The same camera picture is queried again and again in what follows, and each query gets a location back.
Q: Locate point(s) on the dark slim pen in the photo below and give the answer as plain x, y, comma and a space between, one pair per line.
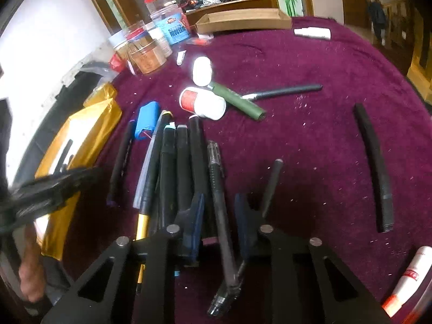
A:
287, 91

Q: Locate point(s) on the gold box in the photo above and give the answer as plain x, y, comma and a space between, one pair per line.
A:
84, 131

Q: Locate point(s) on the red plastic lid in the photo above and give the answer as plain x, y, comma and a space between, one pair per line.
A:
117, 64

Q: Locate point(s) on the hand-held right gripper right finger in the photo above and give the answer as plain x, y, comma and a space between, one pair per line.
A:
240, 219

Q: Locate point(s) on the clear jar with orange contents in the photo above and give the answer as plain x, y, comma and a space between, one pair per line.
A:
146, 50

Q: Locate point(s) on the gold box lid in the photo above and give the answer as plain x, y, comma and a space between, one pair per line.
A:
101, 93

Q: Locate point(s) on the green cylinder marker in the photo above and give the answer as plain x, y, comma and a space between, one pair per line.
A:
239, 101

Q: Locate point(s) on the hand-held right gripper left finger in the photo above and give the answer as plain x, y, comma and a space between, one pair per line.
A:
198, 219

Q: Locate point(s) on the dark bag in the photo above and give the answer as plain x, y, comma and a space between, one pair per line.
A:
76, 84

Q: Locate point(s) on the clear jar with white lid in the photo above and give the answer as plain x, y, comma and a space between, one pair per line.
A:
120, 44

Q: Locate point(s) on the pile of black pens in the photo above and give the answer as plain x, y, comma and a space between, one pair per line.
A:
199, 148

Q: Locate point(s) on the wooden stair railing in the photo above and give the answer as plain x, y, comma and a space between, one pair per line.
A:
400, 23

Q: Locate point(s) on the blue battery pack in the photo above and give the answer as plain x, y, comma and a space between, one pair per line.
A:
146, 119

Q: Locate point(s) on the purple velvet tablecloth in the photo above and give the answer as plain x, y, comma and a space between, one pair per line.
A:
303, 141

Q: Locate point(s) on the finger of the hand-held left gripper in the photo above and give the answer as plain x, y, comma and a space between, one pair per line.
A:
57, 179
33, 206

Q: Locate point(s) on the small clear packet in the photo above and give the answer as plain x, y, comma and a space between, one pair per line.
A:
199, 39

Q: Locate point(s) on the white bottle with red label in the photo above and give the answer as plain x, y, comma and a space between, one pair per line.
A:
202, 103

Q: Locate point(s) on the long black ribbed tube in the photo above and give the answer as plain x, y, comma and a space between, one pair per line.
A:
374, 162

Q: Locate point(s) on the white oval case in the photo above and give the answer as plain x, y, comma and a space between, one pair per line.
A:
202, 71

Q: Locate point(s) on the single black pen in box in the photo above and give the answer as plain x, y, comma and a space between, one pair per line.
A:
65, 155

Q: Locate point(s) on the small white tube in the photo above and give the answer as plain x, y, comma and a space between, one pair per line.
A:
181, 57

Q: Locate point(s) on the white rectangular stick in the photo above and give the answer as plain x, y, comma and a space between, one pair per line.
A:
312, 33

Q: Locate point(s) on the white tube with red print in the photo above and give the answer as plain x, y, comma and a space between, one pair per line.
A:
410, 273

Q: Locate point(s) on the person's left hand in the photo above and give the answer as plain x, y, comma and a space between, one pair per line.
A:
31, 270

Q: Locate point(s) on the clear gel pen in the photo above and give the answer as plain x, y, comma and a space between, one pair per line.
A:
219, 189

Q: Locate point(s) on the clear jar with red lid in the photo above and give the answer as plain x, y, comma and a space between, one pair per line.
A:
161, 3

